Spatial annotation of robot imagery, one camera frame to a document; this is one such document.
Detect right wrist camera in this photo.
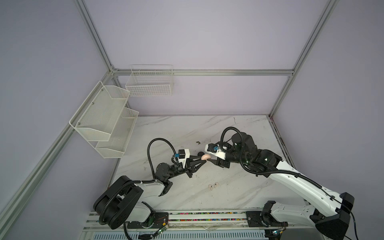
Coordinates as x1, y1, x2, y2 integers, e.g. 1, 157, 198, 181
205, 144, 226, 160

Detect aluminium frame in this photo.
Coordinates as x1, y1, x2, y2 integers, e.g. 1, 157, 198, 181
1, 1, 338, 238

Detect lower white mesh shelf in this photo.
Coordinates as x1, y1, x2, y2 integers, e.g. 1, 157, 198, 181
96, 108, 139, 159

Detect white mesh shelf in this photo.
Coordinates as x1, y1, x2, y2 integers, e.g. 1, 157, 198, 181
69, 82, 130, 142
96, 108, 139, 159

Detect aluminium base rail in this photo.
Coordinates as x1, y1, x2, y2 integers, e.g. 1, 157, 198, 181
80, 209, 326, 240

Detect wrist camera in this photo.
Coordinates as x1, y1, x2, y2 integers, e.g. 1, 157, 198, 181
205, 144, 226, 160
175, 149, 190, 168

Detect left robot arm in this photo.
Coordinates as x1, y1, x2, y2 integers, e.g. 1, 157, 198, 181
94, 138, 212, 230

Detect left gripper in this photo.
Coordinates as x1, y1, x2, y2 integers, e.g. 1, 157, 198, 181
166, 155, 206, 180

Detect upper white mesh shelf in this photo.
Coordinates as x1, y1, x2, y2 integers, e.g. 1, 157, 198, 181
69, 82, 130, 142

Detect white wire basket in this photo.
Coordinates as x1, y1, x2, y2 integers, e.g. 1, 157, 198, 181
126, 65, 174, 97

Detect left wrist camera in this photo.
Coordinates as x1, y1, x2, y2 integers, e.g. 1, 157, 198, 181
175, 149, 190, 168

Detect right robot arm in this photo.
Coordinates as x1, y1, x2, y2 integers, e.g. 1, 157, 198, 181
205, 127, 356, 240

